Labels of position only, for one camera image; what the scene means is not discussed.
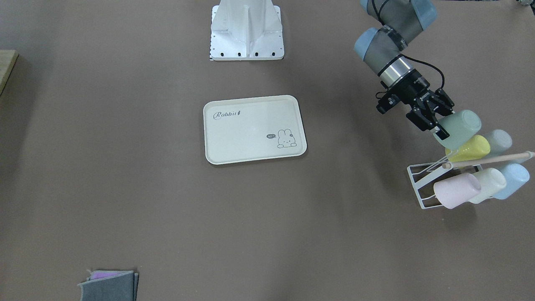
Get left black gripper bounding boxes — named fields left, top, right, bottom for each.
left=388, top=70, right=455, bottom=140

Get green cup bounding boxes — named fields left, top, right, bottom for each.
left=433, top=110, right=482, bottom=151

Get cream rabbit tray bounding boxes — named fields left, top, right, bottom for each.
left=203, top=95, right=307, bottom=165

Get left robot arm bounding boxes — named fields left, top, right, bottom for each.
left=354, top=0, right=454, bottom=140

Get yellow cup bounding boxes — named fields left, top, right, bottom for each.
left=445, top=135, right=491, bottom=162

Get grey-white cup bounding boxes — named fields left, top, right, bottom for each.
left=483, top=129, right=512, bottom=158

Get pink cup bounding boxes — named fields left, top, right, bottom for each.
left=433, top=173, right=481, bottom=209

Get cream cup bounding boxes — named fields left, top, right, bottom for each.
left=468, top=168, right=507, bottom=204

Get light blue cup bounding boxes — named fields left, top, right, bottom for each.
left=493, top=163, right=530, bottom=200

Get grey folded cloth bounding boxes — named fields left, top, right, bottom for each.
left=78, top=270, right=139, bottom=301

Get wooden cutting board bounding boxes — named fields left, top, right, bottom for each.
left=0, top=50, right=19, bottom=95

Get white wire cup rack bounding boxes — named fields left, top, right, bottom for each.
left=407, top=151, right=534, bottom=209

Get black camera cable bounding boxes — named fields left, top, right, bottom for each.
left=370, top=0, right=445, bottom=90

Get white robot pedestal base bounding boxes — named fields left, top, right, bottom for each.
left=209, top=0, right=285, bottom=61

